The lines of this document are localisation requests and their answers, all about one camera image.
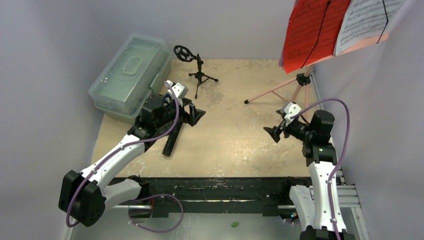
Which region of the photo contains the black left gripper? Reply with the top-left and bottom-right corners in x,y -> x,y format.
155,97 -> 204,130

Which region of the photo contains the black silver condenser microphone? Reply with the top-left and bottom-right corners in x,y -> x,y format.
162,120 -> 183,157

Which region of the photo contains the pink music stand tripod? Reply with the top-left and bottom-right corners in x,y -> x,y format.
244,33 -> 389,107

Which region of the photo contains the black tripod mic stand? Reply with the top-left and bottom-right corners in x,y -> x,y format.
173,44 -> 220,100

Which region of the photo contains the red sheet music page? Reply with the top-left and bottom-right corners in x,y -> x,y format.
279,0 -> 351,74

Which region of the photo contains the white sheet music page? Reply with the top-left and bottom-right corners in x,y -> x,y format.
333,0 -> 406,56

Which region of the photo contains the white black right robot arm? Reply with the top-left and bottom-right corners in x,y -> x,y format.
264,107 -> 356,240

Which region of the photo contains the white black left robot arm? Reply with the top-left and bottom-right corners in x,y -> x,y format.
58,94 -> 206,228

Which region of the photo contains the clear green plastic storage box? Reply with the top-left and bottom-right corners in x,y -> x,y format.
88,33 -> 171,122

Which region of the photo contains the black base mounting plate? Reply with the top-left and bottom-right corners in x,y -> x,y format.
121,176 -> 312,218

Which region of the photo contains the small green object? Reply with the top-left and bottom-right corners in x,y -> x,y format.
230,222 -> 240,228

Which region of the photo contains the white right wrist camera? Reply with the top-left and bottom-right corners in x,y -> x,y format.
281,101 -> 302,126

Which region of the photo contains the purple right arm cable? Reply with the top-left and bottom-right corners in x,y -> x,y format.
291,97 -> 351,240

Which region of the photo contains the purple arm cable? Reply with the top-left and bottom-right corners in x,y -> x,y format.
291,97 -> 351,240
65,81 -> 184,234

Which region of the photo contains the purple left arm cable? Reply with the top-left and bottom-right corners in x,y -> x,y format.
65,81 -> 184,234

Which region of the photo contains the aluminium front frame rail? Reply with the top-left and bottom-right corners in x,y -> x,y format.
61,184 -> 370,240

